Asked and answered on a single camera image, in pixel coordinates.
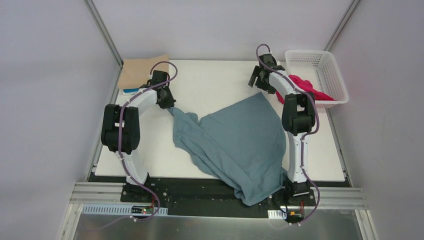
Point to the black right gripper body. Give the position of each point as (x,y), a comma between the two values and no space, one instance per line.
(257,78)

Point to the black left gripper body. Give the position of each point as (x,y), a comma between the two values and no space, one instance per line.
(167,100)

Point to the grey-blue t shirt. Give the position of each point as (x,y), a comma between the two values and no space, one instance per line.
(242,145)

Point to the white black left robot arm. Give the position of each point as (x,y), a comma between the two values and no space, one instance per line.
(121,130)

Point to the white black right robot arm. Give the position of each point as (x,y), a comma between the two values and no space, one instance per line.
(298,119)

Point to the folded blue white t shirt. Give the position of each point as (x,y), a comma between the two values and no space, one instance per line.
(130,91)

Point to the folded tan t shirt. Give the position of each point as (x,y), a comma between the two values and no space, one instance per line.
(136,71)

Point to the pink red t shirt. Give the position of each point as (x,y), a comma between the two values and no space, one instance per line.
(306,86)

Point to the white plastic laundry basket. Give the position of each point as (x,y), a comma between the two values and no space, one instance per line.
(321,69)

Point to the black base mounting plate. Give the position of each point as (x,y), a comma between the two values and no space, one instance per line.
(195,197)

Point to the left controller circuit board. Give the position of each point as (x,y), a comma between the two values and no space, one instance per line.
(142,210)

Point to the controller circuit board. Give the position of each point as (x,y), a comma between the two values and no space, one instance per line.
(299,215)
(142,210)

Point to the right controller circuit board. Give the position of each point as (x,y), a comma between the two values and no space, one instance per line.
(299,215)

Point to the left aluminium frame post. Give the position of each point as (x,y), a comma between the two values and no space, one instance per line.
(94,12)

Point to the aluminium frame post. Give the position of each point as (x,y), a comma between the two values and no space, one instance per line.
(94,12)
(351,9)

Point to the right aluminium frame post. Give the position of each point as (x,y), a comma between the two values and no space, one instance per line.
(351,9)

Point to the aluminium front rail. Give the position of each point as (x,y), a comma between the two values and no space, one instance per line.
(339,198)

